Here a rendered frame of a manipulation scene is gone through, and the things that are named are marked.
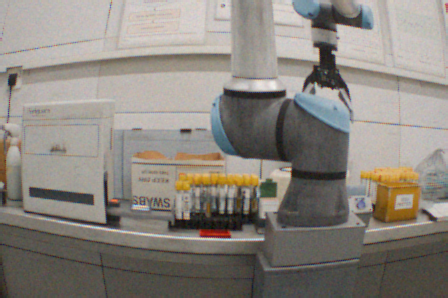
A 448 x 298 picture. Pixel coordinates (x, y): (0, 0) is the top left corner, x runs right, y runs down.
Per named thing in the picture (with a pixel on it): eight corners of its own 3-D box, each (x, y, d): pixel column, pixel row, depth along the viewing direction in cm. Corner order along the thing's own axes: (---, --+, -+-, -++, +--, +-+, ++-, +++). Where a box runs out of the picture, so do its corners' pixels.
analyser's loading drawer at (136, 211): (94, 215, 175) (92, 195, 174) (96, 212, 181) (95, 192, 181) (174, 224, 176) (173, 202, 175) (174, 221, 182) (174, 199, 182)
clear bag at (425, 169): (416, 202, 220) (420, 148, 219) (397, 198, 236) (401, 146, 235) (456, 196, 227) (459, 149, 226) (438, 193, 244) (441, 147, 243)
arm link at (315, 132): (338, 174, 135) (341, 99, 134) (272, 168, 141) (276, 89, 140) (354, 168, 146) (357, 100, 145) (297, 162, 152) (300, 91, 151)
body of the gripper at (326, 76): (312, 87, 180) (310, 41, 179) (313, 87, 188) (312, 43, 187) (340, 92, 179) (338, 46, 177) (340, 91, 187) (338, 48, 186)
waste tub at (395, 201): (384, 223, 181) (389, 186, 180) (372, 217, 194) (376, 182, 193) (418, 218, 182) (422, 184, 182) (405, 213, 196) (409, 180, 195)
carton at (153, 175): (131, 213, 203) (129, 156, 202) (137, 201, 232) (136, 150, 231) (224, 219, 204) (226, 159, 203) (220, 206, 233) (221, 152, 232)
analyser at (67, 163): (23, 212, 173) (22, 103, 171) (39, 201, 200) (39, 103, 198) (116, 227, 174) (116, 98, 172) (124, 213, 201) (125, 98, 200)
